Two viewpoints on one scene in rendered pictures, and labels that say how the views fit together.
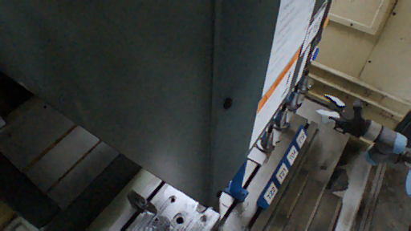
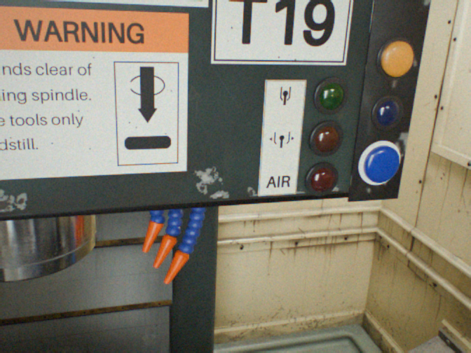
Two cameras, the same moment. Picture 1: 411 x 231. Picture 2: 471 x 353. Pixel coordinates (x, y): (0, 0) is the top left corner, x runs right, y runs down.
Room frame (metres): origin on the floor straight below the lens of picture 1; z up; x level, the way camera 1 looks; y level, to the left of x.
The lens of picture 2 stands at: (0.16, -0.39, 1.73)
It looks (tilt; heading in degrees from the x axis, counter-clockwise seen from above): 20 degrees down; 40
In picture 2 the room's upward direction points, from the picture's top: 3 degrees clockwise
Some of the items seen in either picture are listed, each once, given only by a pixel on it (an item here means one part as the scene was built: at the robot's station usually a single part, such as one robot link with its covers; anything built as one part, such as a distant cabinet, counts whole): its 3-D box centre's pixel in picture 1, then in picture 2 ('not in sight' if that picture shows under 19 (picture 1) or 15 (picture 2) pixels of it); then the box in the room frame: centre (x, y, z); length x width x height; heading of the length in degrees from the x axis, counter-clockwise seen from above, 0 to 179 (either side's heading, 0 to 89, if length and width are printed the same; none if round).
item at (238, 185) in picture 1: (238, 173); not in sight; (0.54, -0.13, 1.05); 0.10 x 0.05 x 0.30; 57
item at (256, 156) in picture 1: (258, 156); not in sight; (0.51, -0.17, 1.21); 0.07 x 0.05 x 0.01; 57
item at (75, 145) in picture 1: (80, 135); (62, 277); (0.63, 0.47, 1.16); 0.48 x 0.05 x 0.51; 147
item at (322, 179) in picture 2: not in sight; (322, 179); (0.47, -0.21, 1.61); 0.02 x 0.01 x 0.02; 147
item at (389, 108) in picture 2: not in sight; (387, 113); (0.51, -0.24, 1.66); 0.02 x 0.01 x 0.02; 147
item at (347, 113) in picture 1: (351, 122); not in sight; (0.70, -0.58, 1.16); 0.12 x 0.08 x 0.09; 57
